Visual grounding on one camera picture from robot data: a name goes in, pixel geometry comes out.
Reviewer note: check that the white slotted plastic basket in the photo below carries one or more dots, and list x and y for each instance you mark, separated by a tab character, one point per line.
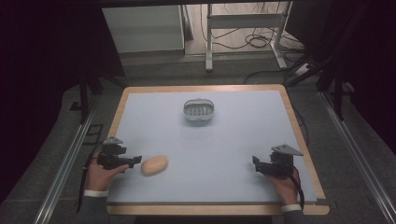
199	110

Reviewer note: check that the white cabinet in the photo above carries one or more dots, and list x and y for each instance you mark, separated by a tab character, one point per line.
143	28

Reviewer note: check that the black stand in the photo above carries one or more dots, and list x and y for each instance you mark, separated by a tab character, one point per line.
84	93
337	90

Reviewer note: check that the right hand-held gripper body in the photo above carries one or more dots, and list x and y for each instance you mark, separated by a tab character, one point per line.
280	165

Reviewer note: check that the light blue table mat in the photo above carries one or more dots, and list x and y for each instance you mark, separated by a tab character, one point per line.
211	146

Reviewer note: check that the white power strip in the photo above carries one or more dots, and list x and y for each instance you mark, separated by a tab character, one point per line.
301	70

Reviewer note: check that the white metal table frame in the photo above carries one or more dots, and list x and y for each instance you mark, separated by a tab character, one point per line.
243	21

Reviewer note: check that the dark curtain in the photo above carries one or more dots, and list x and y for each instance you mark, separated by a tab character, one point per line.
46	62
367	62

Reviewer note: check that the metal floor rail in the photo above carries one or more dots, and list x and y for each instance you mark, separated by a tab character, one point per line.
358	158
62	174

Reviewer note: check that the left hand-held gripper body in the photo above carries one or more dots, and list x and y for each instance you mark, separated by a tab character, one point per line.
111	157

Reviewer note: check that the person's right hand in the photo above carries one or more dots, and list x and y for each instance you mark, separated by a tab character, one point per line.
286	189

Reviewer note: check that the orange bread roll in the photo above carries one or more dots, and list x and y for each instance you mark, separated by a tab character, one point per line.
154	165

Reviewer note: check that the person's left hand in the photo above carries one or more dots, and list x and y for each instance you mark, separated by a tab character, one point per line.
98	177

